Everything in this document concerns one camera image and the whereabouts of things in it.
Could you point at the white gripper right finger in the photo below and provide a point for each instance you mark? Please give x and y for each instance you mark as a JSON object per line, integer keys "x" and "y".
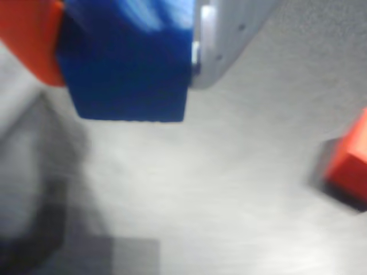
{"x": 226, "y": 37}

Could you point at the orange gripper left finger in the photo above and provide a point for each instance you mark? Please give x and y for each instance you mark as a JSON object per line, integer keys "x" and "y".
{"x": 28, "y": 34}

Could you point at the blue cube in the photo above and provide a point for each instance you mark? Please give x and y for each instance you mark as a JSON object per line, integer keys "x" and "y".
{"x": 123, "y": 66}

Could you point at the red cube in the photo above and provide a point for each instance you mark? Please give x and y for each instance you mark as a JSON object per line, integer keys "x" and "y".
{"x": 349, "y": 166}

